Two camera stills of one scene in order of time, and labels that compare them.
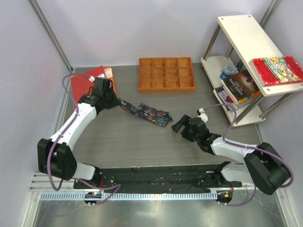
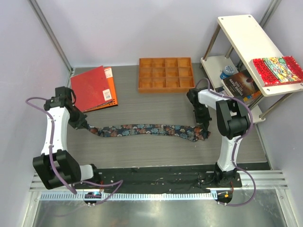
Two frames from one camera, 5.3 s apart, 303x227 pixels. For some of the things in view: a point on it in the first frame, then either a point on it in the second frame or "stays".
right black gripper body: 188,133 -> 202,114
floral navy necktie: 147,112 -> 195,133
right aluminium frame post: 269,13 stays
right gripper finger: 177,126 -> 204,133
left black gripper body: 111,100 -> 76,118
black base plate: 179,178 stays
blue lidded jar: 228,71 stays
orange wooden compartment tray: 163,75 stays
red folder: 82,82 stays
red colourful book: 279,71 stays
